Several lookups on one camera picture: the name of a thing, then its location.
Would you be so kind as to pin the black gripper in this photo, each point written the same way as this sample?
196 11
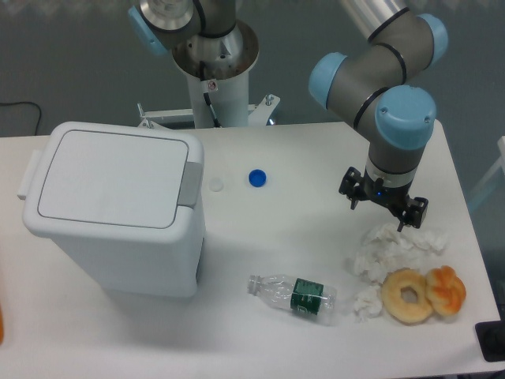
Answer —
409 211

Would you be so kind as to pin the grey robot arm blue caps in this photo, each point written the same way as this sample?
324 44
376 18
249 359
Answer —
369 93

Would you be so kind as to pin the white plastic trash can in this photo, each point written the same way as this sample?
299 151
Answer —
124 203

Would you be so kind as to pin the large crumpled white tissue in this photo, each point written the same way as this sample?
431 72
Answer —
384 250

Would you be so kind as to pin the small crumpled white tissue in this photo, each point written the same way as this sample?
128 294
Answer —
367 304

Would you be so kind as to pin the orange twisted bread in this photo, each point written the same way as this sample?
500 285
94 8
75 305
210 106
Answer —
445 290

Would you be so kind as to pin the clear bottle green label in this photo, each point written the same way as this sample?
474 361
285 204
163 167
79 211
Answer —
316 302

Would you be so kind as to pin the blue bottle cap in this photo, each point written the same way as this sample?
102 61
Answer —
257 178

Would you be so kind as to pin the white bottle cap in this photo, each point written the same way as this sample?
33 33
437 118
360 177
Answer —
216 184

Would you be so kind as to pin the black device at edge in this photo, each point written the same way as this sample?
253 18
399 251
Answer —
490 335

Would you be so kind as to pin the orange object at edge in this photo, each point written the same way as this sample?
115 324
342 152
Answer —
2 327

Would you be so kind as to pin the plain ring donut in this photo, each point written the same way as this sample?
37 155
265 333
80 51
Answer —
403 296

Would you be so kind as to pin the white frame at right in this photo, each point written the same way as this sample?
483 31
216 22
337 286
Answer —
492 179

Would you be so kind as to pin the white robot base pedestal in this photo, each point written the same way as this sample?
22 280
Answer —
217 76

